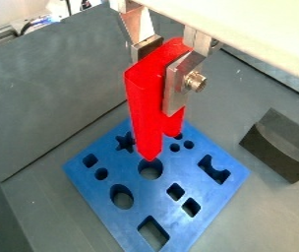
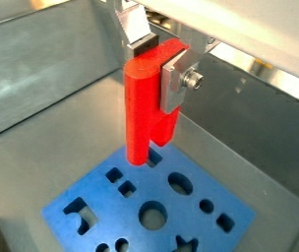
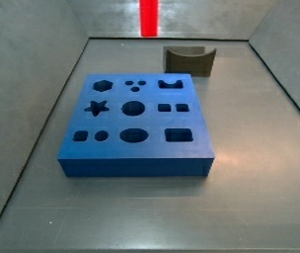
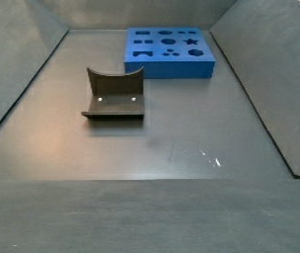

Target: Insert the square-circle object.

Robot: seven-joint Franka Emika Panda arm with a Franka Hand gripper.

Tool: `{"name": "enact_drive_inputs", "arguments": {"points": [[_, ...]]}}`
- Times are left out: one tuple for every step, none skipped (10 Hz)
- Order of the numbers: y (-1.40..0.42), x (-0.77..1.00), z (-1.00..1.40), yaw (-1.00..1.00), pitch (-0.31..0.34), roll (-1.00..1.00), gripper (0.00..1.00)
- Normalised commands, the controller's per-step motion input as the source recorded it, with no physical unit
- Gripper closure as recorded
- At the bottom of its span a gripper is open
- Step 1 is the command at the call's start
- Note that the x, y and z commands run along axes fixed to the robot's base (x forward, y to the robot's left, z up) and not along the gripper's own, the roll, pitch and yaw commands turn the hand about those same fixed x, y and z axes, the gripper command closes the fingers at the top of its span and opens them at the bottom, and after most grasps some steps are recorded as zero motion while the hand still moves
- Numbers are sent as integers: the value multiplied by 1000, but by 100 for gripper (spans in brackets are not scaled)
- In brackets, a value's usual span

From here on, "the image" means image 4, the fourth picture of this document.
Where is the black curved holder stand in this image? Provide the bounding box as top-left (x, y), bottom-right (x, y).
top-left (81, 68), bottom-right (145, 119)

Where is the blue shape sorter block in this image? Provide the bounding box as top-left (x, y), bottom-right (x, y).
top-left (124, 27), bottom-right (216, 79)

